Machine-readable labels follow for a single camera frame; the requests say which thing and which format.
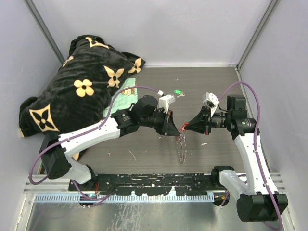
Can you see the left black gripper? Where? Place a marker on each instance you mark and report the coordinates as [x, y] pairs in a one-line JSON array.
[[168, 127]]

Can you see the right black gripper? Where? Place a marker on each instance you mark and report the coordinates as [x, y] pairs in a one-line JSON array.
[[198, 124]]

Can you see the red key tags bunch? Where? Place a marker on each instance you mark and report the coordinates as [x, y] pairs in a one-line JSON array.
[[183, 128]]

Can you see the large keyring with small rings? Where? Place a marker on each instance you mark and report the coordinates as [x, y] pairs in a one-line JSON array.
[[181, 146]]

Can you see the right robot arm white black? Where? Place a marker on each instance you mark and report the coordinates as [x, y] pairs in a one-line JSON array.
[[258, 199]]

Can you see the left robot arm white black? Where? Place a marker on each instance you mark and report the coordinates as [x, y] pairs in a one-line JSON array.
[[58, 151]]

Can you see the mint green cartoon cloth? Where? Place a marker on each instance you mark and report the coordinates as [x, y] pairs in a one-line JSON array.
[[126, 97]]

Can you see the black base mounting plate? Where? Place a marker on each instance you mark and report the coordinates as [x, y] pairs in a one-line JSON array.
[[184, 184]]

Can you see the black floral plush blanket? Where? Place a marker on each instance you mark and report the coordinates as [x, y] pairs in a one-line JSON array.
[[81, 90]]

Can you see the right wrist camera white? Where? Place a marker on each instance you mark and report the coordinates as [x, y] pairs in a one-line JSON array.
[[211, 102]]

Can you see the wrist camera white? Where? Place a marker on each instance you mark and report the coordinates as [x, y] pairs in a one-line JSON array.
[[165, 101], [211, 102]]

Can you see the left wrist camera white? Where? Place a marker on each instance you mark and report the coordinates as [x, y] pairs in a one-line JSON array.
[[165, 101]]

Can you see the aluminium rail with slotted duct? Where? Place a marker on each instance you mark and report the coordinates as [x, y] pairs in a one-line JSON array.
[[64, 190]]

